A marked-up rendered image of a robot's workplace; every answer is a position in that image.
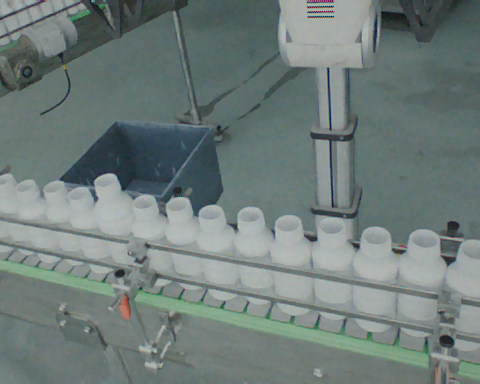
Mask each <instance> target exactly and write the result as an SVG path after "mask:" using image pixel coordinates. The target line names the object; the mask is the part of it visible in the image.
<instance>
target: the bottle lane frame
mask: <svg viewBox="0 0 480 384"><path fill-rule="evenodd" d="M24 260H25V259H24ZM24 260H23V261H22V262H21V263H16V262H11V261H10V260H9V258H8V259H7V260H3V259H0V314H1V315H4V316H8V317H12V318H15V319H19V320H22V321H26V322H29V323H32V324H36V325H39V326H43V327H46V328H50V329H54V330H57V331H61V329H60V327H59V325H58V323H57V321H56V319H55V315H56V314H57V313H58V311H60V312H61V313H65V312H67V313H71V314H75V315H78V316H81V317H85V318H88V319H89V320H90V321H91V322H93V323H94V324H95V325H96V326H97V329H98V331H99V334H100V336H101V338H102V341H103V343H104V344H106V345H110V346H114V347H117V348H121V349H124V350H128V351H132V352H135V353H139V354H141V353H140V351H139V348H140V342H139V339H138V336H137V334H136V331H135V328H134V325H133V323H132V320H131V318H130V319H125V318H124V317H123V315H122V313H121V311H120V308H119V306H118V308H117V309H116V311H115V313H114V314H111V313H109V312H108V311H107V308H108V307H109V305H110V304H111V302H112V301H113V299H114V298H115V296H116V295H115V293H114V290H113V287H112V284H110V283H106V279H107V277H108V276H107V277H106V278H105V279H104V280H103V281H96V280H92V279H89V278H88V275H89V274H90V272H91V271H90V272H89V273H88V274H87V275H86V276H85V277H84V278H83V277H78V276H74V275H71V271H72V270H73V269H72V270H71V271H70V272H69V273H67V274H66V273H61V272H56V270H55V268H56V267H57V266H56V267H55V268H54V269H53V270H47V269H43V268H40V267H39V265H40V263H41V262H42V261H41V262H40V263H39V264H38V265H37V266H35V267H34V266H29V265H25V264H24V263H23V262H24ZM163 288H164V287H163ZM163 288H162V289H161V290H160V292H159V293H158V294H154V293H149V292H146V291H144V290H143V286H142V287H141V288H140V289H139V290H138V291H139V294H138V295H137V297H136V299H135V301H136V304H137V307H138V310H139V313H140V316H141V318H142V321H143V323H144V326H145V329H146V332H147V335H148V338H149V340H153V341H154V340H155V336H156V334H157V332H158V331H159V329H160V327H161V326H162V324H161V323H160V321H159V318H158V315H157V312H162V313H166V314H167V316H168V319H169V322H170V325H167V326H166V327H165V328H168V329H172V331H173V334H174V338H175V342H173V341H172V342H171V344H170V346H169V347H168V349H167V351H166V353H165V355H164V357H163V361H166V362H170V363H174V364H177V365H181V366H184V367H188V368H191V369H199V370H202V371H206V372H209V373H213V374H217V375H220V376H224V377H227V378H230V379H234V380H237V381H241V382H244V383H248V384H433V383H434V375H435V370H434V369H430V368H429V367H428V355H429V352H428V347H427V344H428V343H427V342H426V343H425V346H424V349H423V351H416V350H412V349H407V348H403V347H400V346H399V337H398V336H396V339H395V341H394V344H393V345H390V344H386V343H381V342H377V341H373V340H372V333H371V332H369V333H368V335H367V337H366V338H365V339H363V338H354V337H351V336H346V334H345V325H343V327H342V329H341V332H340V333H339V334H337V333H332V332H328V331H323V330H320V329H319V320H317V322H316V324H315V326H314V327H313V328H310V327H306V326H302V325H297V324H295V322H294V321H295V315H293V316H292V318H291V320H290V322H284V321H279V320H275V319H271V318H270V314H271V310H270V311H269V312H268V314H267V315H266V317H263V318H261V317H257V316H252V315H248V314H247V307H248V305H247V306H246V307H245V309H244V310H243V311H242V313H240V312H235V311H231V310H226V309H225V304H226V301H225V302H224V303H223V305H222V306H221V307H220V308H217V307H213V306H208V305H204V304H203V300H204V297H205V295H204V296H203V298H202V299H201V300H200V302H199V303H194V302H190V301H185V300H183V299H182V296H183V293H184V291H183V292H182V294H181V295H180V296H179V297H178V298H177V299H176V298H172V297H167V296H163V295H162V291H163ZM61 332H62V331H61ZM450 379H453V380H457V381H459V384H480V364H477V363H473V362H468V361H464V360H460V364H459V370H458V373H457V374H451V376H450Z"/></svg>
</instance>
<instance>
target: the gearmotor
mask: <svg viewBox="0 0 480 384"><path fill-rule="evenodd" d="M77 40H78V36H77V31H76V29H75V27H74V25H73V24H72V21H71V20H70V19H68V18H67V17H64V16H61V17H58V18H56V19H54V20H52V21H49V22H47V23H43V24H41V25H38V26H36V27H34V28H32V29H30V30H29V31H26V32H24V33H21V34H20V35H19V37H18V39H17V43H18V44H16V45H14V46H12V47H11V48H8V49H6V50H4V51H2V52H0V71H1V73H2V75H3V78H4V80H5V85H6V87H7V88H8V90H9V91H10V92H14V91H15V90H16V89H18V91H20V90H22V89H24V88H26V87H28V86H30V85H32V84H34V83H36V82H38V81H40V80H42V79H43V77H42V74H41V72H40V69H39V66H38V63H39V62H40V61H42V60H44V59H46V58H48V57H52V56H54V55H56V54H58V53H59V54H58V56H59V57H61V59H62V56H63V53H62V51H64V50H66V49H67V48H69V47H71V46H73V45H75V44H76V43H77ZM61 62H62V67H63V69H64V71H65V74H66V78H67V81H68V91H67V94H66V95H65V97H64V98H63V99H62V100H61V101H60V102H59V103H58V104H56V105H55V106H53V107H52V108H51V109H49V110H47V111H45V112H43V113H41V114H40V115H41V116H42V115H44V114H46V113H48V112H50V111H52V109H54V108H56V107H57V106H59V105H60V104H61V103H62V102H63V101H64V100H65V99H66V98H67V96H68V94H69V92H70V80H69V77H68V74H67V71H66V66H65V64H64V62H63V59H62V60H61Z"/></svg>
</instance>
